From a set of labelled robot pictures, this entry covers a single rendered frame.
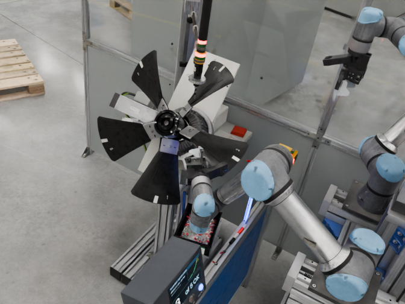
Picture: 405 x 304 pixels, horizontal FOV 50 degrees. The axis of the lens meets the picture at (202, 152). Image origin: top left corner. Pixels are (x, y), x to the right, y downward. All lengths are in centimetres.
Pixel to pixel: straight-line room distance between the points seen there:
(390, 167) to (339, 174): 67
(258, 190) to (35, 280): 182
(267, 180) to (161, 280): 42
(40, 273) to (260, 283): 136
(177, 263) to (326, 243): 46
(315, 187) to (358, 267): 127
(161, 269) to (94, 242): 173
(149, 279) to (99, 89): 217
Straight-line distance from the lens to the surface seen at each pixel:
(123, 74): 305
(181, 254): 134
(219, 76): 192
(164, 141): 193
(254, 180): 134
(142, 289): 127
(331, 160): 254
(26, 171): 357
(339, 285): 145
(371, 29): 171
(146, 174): 192
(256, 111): 258
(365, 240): 155
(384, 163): 194
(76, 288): 280
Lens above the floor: 228
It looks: 37 degrees down
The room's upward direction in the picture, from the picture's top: 9 degrees clockwise
